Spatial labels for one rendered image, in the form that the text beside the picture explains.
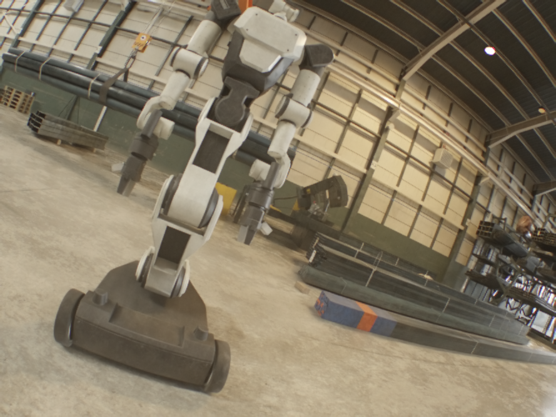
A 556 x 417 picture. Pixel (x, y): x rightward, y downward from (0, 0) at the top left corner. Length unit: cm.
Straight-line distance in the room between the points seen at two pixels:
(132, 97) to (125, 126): 676
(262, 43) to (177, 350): 105
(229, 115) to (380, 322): 209
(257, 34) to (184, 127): 298
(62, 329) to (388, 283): 350
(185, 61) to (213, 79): 968
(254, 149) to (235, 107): 273
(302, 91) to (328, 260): 249
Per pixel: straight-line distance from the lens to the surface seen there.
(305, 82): 109
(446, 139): 1280
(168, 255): 100
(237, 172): 976
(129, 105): 425
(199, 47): 106
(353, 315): 235
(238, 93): 98
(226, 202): 564
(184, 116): 384
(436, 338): 305
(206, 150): 92
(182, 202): 83
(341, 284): 318
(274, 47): 103
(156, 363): 94
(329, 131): 1064
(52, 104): 1315
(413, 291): 407
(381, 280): 369
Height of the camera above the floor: 72
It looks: 2 degrees down
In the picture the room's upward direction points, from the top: 24 degrees clockwise
